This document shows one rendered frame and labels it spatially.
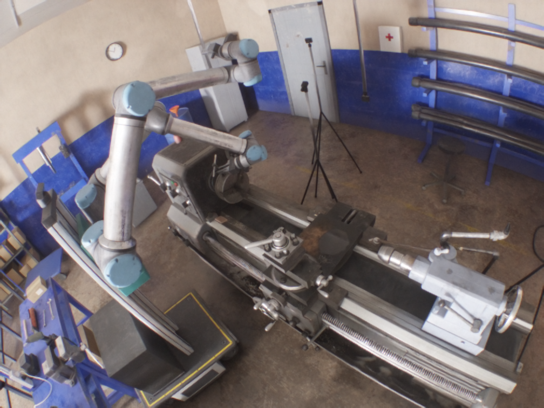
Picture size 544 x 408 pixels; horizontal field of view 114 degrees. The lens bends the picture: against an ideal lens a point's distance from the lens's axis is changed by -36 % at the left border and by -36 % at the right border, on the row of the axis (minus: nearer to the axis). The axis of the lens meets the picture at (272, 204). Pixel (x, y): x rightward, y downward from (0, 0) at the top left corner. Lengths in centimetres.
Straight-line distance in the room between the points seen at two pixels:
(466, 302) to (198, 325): 185
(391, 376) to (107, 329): 186
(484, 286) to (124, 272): 143
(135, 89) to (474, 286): 147
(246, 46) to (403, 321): 149
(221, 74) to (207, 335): 179
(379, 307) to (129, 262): 119
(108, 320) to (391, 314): 179
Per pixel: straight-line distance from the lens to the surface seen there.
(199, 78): 124
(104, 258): 105
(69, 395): 208
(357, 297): 151
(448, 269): 127
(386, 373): 182
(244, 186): 197
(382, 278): 171
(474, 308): 129
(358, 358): 183
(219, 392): 238
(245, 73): 127
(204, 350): 216
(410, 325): 147
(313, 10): 455
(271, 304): 148
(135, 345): 182
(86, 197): 161
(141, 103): 93
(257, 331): 243
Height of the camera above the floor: 217
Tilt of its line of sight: 40 degrees down
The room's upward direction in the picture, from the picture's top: 17 degrees counter-clockwise
